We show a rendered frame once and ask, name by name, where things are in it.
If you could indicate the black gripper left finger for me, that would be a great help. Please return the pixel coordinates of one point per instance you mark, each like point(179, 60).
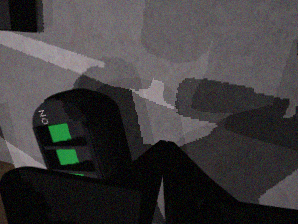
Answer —
point(33, 195)

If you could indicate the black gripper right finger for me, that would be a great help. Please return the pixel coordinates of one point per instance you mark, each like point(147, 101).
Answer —
point(192, 197)

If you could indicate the dark grey controller unit with green rocker switches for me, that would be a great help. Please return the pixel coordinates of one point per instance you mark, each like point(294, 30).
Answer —
point(80, 131)

